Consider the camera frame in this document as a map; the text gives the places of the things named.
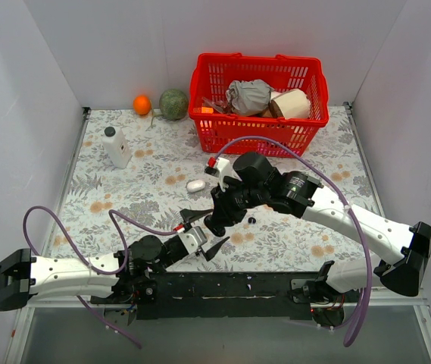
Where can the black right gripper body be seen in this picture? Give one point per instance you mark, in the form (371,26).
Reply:
(222,214)

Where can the green melon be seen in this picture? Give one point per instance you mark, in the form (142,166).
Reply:
(173,105)

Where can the red plastic shopping basket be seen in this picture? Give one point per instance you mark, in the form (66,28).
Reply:
(213,74)

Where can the orange fruit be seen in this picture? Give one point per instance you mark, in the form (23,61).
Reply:
(142,105)

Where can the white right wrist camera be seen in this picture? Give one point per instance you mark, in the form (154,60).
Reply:
(220,168)

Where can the clear plastic snack wrapper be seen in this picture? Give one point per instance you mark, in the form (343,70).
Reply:
(219,106)

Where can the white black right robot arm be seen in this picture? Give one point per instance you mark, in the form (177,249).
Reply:
(399,253)

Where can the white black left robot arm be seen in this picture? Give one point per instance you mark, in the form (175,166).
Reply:
(124,275)

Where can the floral patterned table mat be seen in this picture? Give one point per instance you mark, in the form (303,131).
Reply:
(106,206)

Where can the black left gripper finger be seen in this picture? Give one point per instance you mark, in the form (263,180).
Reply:
(190,216)
(211,252)

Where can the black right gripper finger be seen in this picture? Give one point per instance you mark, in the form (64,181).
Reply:
(234,215)
(218,214)

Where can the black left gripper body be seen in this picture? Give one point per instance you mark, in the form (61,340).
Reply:
(187,227)

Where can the white earbud charging case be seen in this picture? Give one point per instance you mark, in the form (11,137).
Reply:
(195,186)

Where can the beige paper roll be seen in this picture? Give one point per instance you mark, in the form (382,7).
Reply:
(291,104)

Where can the white bottle black cap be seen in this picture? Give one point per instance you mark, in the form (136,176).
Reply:
(116,146)

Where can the crumpled grey bag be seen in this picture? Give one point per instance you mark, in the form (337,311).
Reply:
(247,98)

